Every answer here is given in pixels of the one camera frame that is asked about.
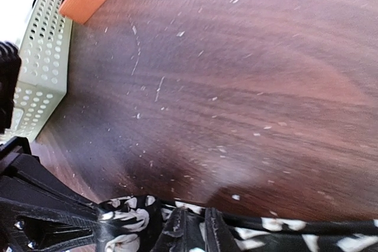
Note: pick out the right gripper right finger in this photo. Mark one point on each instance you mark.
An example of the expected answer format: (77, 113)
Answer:
(218, 237)

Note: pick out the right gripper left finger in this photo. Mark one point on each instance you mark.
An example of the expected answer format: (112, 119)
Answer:
(173, 236)

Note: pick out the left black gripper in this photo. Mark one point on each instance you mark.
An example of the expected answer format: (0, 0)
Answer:
(40, 213)

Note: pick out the black white floral tie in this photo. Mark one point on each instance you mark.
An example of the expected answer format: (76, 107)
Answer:
(140, 220)

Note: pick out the pale green perforated basket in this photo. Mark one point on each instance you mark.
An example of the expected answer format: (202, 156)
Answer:
(42, 82)

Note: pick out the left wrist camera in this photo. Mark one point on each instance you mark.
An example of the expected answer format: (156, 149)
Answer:
(10, 67)

